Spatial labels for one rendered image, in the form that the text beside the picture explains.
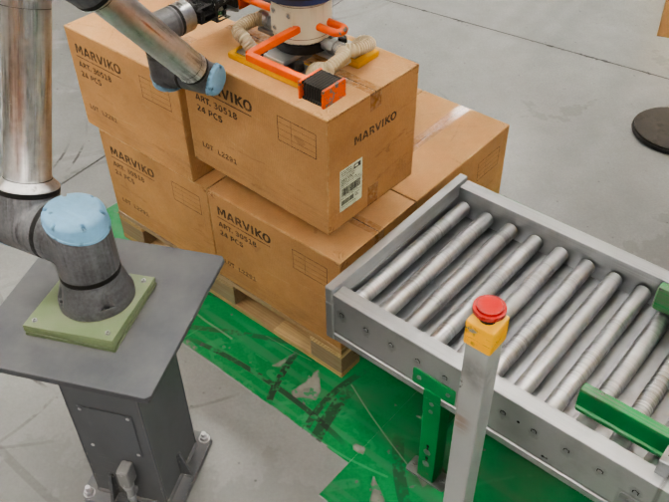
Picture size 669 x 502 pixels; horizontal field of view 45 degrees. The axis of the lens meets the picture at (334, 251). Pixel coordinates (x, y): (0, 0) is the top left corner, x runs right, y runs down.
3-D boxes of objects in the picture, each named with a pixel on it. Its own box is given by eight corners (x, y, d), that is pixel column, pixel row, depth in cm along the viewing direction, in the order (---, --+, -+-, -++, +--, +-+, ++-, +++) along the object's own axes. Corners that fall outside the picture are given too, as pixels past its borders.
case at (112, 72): (273, 132, 300) (266, 34, 273) (193, 182, 278) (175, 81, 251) (168, 81, 330) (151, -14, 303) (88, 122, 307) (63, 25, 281)
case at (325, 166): (411, 174, 260) (419, 63, 233) (329, 235, 238) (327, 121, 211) (279, 108, 289) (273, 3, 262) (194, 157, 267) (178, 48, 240)
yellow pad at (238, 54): (337, 82, 225) (337, 66, 222) (314, 97, 220) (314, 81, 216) (251, 45, 242) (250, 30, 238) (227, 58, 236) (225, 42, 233)
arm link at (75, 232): (91, 293, 190) (74, 234, 179) (38, 272, 197) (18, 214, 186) (133, 257, 200) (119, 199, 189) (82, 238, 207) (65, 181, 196)
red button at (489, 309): (511, 316, 167) (514, 303, 164) (493, 336, 163) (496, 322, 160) (482, 301, 170) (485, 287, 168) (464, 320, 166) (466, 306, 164)
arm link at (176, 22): (134, 50, 225) (126, 16, 218) (168, 33, 232) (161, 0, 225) (155, 59, 220) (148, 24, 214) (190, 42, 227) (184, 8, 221)
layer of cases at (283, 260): (497, 207, 329) (510, 124, 302) (340, 351, 273) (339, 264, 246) (283, 109, 387) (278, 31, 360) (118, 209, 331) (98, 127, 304)
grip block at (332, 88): (345, 96, 200) (345, 78, 197) (324, 110, 196) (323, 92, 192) (321, 84, 204) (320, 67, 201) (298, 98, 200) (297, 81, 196)
